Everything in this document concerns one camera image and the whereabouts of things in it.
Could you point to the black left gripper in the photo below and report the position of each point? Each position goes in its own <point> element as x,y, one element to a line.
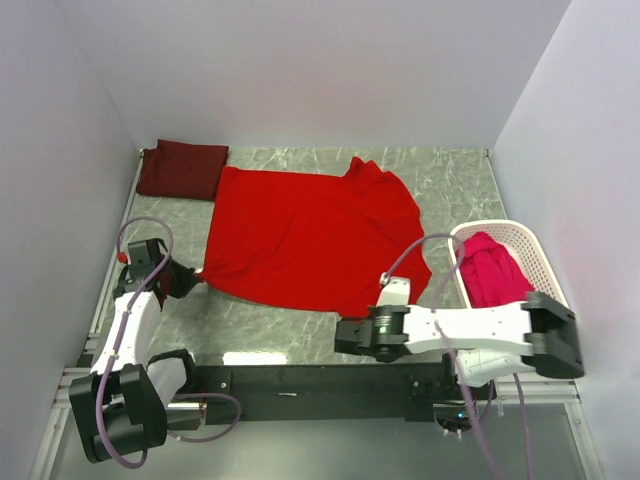
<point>186,279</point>

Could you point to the dark red t shirt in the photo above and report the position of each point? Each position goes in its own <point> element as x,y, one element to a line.
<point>180,170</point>

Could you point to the bright red t shirt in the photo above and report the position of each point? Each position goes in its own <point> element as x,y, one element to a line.
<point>309,241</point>

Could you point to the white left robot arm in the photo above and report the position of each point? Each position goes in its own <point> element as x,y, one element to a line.
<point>125,395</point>

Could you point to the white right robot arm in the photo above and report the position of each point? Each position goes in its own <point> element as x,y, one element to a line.
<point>538,334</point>

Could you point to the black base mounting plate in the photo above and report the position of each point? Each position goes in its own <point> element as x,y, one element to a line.
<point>409,391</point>

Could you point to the pink garment in basket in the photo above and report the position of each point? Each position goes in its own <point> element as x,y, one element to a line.
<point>491,276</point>

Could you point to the white perforated laundry basket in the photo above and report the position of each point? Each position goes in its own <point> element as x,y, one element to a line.
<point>524,248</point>

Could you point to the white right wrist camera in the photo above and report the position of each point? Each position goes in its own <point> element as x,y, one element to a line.
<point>395,291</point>

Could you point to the aluminium frame rail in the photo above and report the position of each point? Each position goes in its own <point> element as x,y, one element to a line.
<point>536,392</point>

